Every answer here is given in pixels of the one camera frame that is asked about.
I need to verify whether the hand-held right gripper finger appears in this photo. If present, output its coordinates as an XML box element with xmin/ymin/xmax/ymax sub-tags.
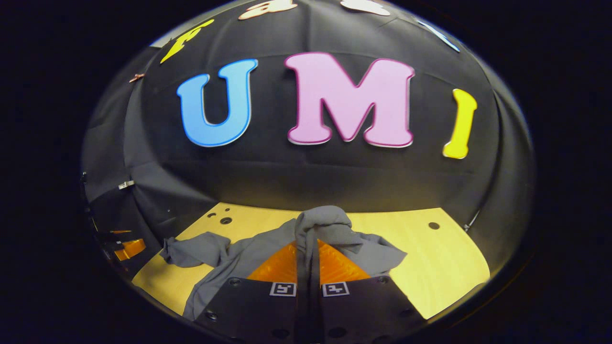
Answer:
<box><xmin>309</xmin><ymin>239</ymin><xmax>428</xmax><ymax>344</ymax></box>
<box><xmin>194</xmin><ymin>240</ymin><xmax>310</xmax><ymax>344</ymax></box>

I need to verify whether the gray shirt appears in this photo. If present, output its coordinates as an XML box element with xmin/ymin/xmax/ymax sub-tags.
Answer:
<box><xmin>160</xmin><ymin>205</ymin><xmax>408</xmax><ymax>322</ymax></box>

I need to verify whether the black backdrop cloth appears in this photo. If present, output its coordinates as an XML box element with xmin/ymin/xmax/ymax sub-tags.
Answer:
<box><xmin>80</xmin><ymin>0</ymin><xmax>535</xmax><ymax>287</ymax></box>

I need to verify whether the thin white cord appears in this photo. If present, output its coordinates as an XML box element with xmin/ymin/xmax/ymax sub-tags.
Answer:
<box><xmin>463</xmin><ymin>209</ymin><xmax>481</xmax><ymax>233</ymax></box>

